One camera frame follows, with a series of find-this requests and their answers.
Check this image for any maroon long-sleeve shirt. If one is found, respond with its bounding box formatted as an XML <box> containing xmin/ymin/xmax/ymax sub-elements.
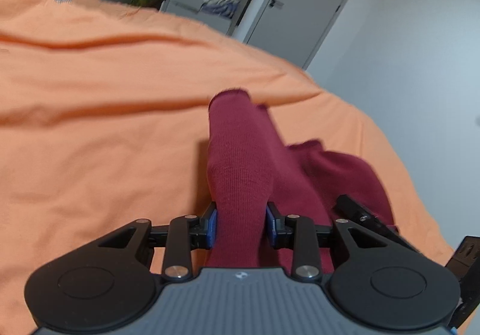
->
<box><xmin>206</xmin><ymin>90</ymin><xmax>395</xmax><ymax>269</ymax></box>

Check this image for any orange bed sheet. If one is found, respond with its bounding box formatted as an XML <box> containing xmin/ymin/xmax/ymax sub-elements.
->
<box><xmin>1</xmin><ymin>0</ymin><xmax>438</xmax><ymax>334</ymax></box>

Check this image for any grey room door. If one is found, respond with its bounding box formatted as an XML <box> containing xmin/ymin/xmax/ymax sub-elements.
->
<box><xmin>247</xmin><ymin>0</ymin><xmax>346</xmax><ymax>68</ymax></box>

